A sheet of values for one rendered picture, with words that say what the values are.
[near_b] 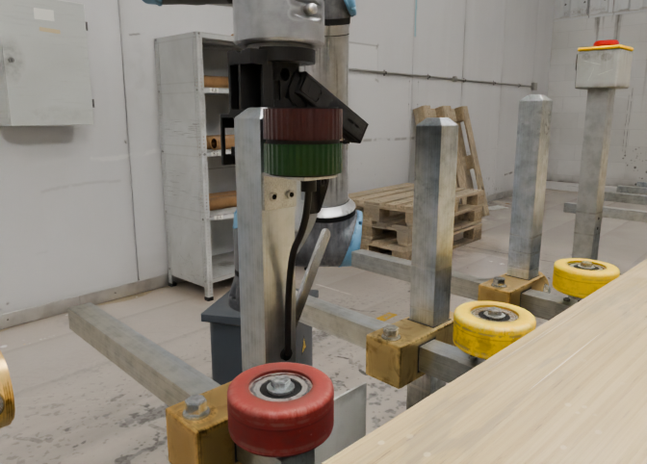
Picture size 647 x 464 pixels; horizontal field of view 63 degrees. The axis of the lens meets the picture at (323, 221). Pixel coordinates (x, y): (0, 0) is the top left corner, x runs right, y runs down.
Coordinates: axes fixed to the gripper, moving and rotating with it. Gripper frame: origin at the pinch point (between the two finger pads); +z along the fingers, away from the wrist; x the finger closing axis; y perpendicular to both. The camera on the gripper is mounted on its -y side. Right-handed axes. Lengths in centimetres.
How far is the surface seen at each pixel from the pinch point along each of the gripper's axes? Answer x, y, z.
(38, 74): -240, -49, -32
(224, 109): -269, -173, -17
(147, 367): -4.9, 15.8, 11.2
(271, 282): 9.5, 11.4, 0.0
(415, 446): 25.2, 12.6, 6.8
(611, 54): 10, -62, -24
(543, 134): 9.6, -39.0, -11.0
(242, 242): 6.7, 12.1, -3.1
